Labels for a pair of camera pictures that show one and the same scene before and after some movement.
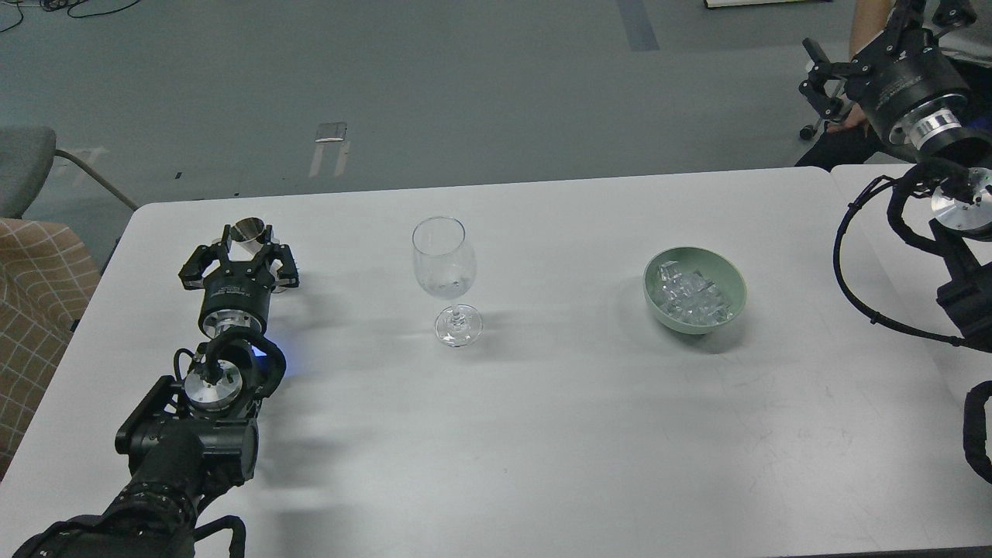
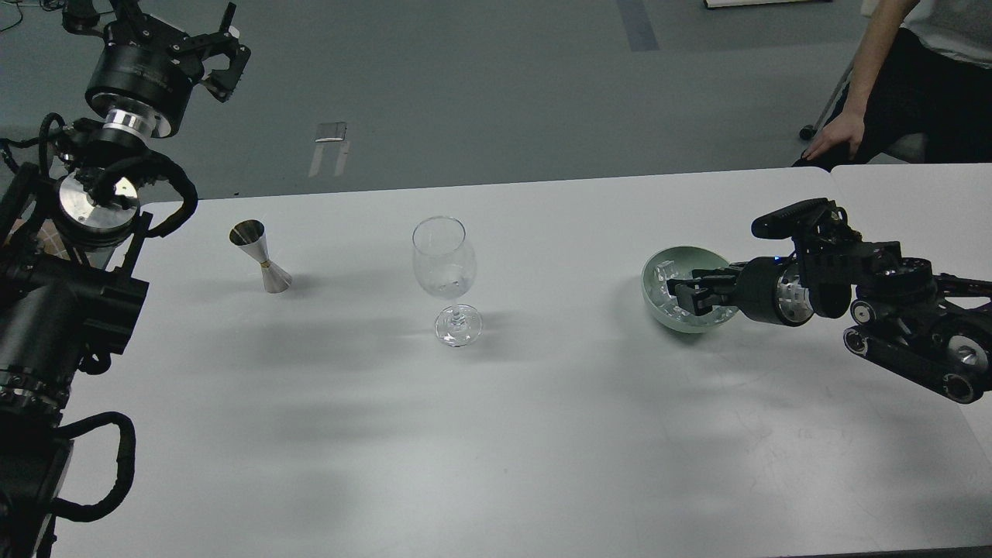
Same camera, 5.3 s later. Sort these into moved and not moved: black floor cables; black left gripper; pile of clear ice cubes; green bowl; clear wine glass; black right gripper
Moved: black left gripper; black right gripper
Not moved: pile of clear ice cubes; clear wine glass; green bowl; black floor cables
